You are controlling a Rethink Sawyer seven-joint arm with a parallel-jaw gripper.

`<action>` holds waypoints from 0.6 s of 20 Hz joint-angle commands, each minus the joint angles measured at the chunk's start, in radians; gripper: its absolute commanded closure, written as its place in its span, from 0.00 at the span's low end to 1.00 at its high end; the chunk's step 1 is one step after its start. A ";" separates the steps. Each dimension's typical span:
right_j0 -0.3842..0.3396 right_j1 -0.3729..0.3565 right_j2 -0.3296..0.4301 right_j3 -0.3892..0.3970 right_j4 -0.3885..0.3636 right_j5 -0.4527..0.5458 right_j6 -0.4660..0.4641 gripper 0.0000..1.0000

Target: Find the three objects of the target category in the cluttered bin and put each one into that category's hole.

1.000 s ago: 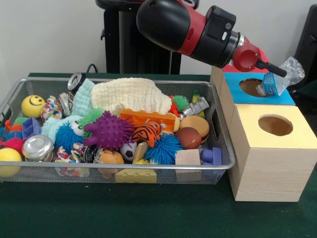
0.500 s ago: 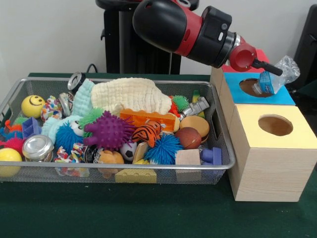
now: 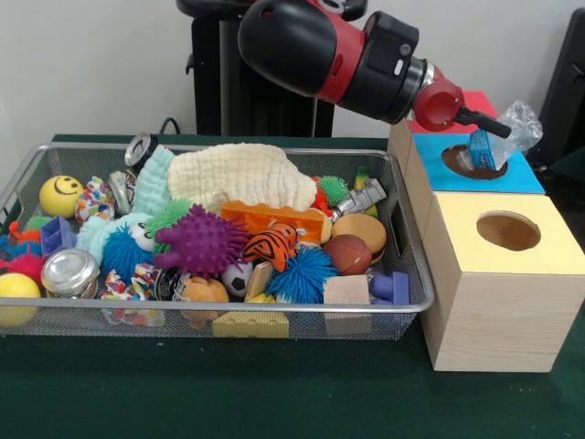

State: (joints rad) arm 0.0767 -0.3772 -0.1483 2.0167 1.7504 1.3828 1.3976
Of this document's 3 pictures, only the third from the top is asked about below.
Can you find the cream knitted cloth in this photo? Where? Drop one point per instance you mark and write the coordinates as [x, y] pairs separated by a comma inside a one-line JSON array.
[[242, 174]]

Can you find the small brown basketball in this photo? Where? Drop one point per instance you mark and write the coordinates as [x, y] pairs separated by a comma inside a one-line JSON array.
[[348, 254]]

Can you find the orange toy building block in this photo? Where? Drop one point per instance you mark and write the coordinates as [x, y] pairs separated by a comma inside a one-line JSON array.
[[274, 218]]

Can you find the green spiky ball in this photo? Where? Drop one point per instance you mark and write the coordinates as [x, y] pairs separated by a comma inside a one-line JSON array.
[[169, 218]]

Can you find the purple toy block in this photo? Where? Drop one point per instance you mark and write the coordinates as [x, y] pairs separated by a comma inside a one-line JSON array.
[[390, 288]]

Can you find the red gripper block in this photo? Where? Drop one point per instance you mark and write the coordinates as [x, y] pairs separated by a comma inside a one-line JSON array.
[[441, 102]]

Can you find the black chair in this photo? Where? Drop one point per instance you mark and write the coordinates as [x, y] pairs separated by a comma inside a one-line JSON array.
[[565, 82]]

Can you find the silver metal can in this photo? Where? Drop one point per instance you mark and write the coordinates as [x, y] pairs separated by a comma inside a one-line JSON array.
[[69, 273]]

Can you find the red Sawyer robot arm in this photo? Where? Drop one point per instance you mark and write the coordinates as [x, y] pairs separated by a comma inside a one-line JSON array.
[[320, 50]]

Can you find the yellow smiley face ball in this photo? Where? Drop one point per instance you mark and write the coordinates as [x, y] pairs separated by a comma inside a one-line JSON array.
[[60, 196]]

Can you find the clear plastic packet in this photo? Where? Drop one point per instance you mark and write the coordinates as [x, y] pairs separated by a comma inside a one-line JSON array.
[[516, 128]]

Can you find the blue spiky ball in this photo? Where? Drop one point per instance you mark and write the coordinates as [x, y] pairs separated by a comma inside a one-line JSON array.
[[303, 274]]

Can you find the toy hamburger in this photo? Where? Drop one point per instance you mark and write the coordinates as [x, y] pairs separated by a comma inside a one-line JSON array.
[[359, 230]]

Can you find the wooden box with three holes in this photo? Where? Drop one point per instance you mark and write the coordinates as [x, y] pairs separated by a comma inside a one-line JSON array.
[[494, 311]]

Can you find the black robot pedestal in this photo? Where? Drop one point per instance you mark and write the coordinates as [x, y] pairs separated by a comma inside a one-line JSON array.
[[210, 82]]

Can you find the shallow clear mesh bin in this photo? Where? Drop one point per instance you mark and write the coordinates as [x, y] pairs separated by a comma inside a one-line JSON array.
[[402, 302]]

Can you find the purple spiky ball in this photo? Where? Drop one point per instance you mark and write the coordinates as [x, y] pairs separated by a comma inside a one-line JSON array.
[[201, 242]]

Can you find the dark green table cloth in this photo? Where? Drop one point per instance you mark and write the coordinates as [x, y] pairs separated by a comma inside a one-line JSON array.
[[274, 393]]

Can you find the plain yellow ball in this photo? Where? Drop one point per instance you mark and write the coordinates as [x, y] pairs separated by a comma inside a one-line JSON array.
[[16, 298]]

